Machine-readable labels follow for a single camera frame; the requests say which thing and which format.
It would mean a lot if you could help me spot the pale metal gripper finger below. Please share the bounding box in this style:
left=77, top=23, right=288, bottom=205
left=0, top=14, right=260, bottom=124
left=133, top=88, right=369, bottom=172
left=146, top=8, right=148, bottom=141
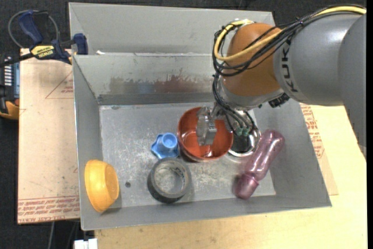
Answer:
left=196, top=106, right=211, bottom=139
left=203, top=120, right=218, bottom=146

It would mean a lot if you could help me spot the shiny metal bowl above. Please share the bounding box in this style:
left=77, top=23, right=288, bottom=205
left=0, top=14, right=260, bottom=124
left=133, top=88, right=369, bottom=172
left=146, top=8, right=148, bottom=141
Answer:
left=227, top=113, right=262, bottom=158

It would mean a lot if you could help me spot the blue star-shaped cup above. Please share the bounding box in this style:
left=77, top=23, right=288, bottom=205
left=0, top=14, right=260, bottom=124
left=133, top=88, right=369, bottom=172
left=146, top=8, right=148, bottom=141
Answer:
left=150, top=132, right=180, bottom=160

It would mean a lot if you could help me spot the black tape roll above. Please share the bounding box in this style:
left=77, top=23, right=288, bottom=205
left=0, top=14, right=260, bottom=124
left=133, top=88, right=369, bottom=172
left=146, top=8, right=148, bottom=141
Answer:
left=146, top=157, right=193, bottom=204

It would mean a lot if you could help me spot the purple plastic bottle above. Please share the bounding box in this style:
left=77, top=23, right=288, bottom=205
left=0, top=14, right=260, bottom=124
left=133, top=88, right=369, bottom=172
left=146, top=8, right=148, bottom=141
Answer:
left=231, top=128, right=286, bottom=200

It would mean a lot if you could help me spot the yellow bowl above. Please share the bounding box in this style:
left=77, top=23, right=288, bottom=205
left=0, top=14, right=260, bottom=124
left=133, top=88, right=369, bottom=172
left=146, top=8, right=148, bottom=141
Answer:
left=84, top=159, right=121, bottom=213

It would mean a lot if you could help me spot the brown cardboard board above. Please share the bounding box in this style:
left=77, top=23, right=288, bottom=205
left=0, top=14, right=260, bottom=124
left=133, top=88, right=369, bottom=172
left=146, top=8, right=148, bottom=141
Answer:
left=17, top=48, right=339, bottom=226

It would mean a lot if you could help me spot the grey metal bin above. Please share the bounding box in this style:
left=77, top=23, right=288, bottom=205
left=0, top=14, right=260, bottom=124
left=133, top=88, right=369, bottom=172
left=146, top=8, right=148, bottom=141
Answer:
left=68, top=2, right=333, bottom=232

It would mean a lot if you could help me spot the red-orange bowl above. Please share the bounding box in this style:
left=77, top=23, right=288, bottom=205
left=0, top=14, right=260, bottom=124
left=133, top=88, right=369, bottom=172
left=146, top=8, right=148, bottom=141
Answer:
left=177, top=106, right=235, bottom=163

